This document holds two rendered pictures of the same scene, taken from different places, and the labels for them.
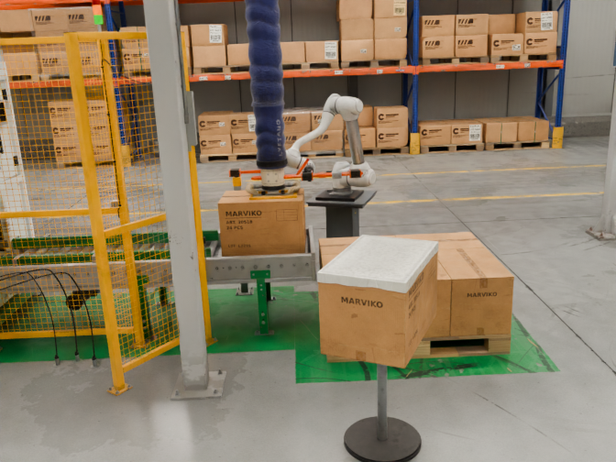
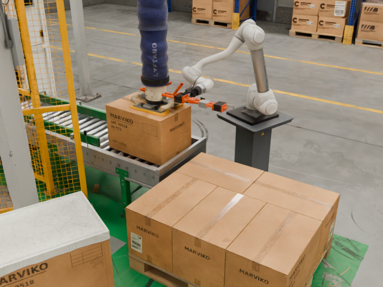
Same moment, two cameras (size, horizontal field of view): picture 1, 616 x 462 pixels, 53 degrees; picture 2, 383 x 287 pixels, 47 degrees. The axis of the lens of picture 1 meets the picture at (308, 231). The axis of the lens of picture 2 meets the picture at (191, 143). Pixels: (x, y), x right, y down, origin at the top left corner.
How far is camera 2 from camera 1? 2.63 m
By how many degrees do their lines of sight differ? 33
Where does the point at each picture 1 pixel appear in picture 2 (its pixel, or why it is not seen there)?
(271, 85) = (146, 11)
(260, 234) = (132, 138)
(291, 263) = (142, 172)
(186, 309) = (12, 191)
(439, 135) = not seen: outside the picture
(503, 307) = not seen: outside the picture
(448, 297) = (222, 263)
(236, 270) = (106, 163)
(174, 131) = not seen: outside the picture
